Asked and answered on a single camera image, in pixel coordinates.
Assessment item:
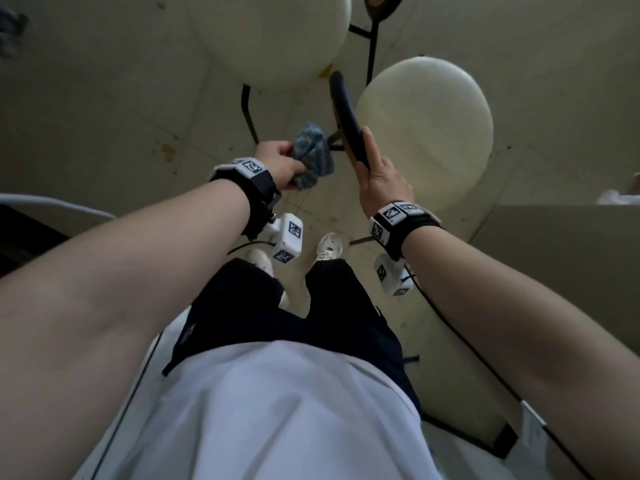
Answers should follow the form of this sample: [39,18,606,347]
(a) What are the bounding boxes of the white cable tag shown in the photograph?
[519,400,547,445]

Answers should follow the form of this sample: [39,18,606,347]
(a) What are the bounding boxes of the white wall cable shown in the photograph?
[0,193,119,221]

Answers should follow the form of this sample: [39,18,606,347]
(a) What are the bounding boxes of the white left wrist tracker box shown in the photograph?
[269,213,305,265]

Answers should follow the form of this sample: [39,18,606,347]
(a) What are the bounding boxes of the person's dark trousers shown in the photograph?
[161,258,422,415]

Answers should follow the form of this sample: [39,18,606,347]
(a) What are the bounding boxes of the person's right white shoe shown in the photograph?
[311,232,343,268]

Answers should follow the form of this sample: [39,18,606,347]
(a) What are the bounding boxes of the person's right hand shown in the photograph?
[355,126,415,219]

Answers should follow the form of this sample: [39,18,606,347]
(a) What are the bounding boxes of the white right wrist tracker box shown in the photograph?
[373,253,415,297]

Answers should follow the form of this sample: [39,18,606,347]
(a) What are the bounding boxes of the cream seat cane back chair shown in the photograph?
[192,0,407,145]
[327,56,495,245]

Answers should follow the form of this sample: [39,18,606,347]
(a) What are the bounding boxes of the person's right forearm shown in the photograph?
[402,227,640,480]

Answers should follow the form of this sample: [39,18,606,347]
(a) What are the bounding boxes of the black wristband with markers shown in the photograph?
[209,157,282,241]
[369,200,443,261]

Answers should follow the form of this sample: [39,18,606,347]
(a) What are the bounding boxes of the black left wristband with markers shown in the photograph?
[209,157,282,241]

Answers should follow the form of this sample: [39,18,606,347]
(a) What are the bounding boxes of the blue patterned cleaning cloth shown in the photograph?
[289,122,335,191]

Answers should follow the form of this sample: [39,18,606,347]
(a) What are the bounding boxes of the black left tracker cable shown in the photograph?
[89,239,273,480]

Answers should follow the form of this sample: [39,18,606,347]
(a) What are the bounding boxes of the person's left forearm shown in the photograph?
[0,178,251,480]

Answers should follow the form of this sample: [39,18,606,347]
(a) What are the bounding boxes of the white wrist tracker box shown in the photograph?
[269,213,305,265]
[373,253,415,297]

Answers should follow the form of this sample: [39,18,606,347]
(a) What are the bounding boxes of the black right wristband with markers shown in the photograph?
[369,200,443,261]

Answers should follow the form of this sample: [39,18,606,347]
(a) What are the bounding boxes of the person's white shirt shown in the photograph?
[95,339,443,480]

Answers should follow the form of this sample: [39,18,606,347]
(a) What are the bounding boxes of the person's left white shoe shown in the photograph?
[245,248,291,309]

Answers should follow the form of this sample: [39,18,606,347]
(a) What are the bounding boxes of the person's left hand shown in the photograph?
[253,140,307,191]

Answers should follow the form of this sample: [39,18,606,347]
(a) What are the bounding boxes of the person's white shoe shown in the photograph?
[245,248,291,309]
[311,232,343,268]

